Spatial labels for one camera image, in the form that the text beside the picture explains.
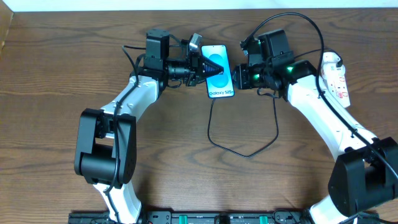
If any blue Galaxy smartphone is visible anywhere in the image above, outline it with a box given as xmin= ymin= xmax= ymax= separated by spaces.
xmin=201 ymin=45 xmax=234 ymax=98

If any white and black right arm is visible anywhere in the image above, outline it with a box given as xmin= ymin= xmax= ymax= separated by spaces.
xmin=233 ymin=29 xmax=397 ymax=223

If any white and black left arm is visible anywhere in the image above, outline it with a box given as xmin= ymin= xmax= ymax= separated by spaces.
xmin=74 ymin=29 xmax=224 ymax=223

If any white USB charger adapter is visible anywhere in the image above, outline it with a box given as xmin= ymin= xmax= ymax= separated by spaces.
xmin=321 ymin=52 xmax=346 ymax=80

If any white power strip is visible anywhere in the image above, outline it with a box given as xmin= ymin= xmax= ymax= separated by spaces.
xmin=323 ymin=75 xmax=351 ymax=108

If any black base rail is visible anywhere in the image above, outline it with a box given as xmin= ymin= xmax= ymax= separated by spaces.
xmin=67 ymin=210 xmax=314 ymax=224

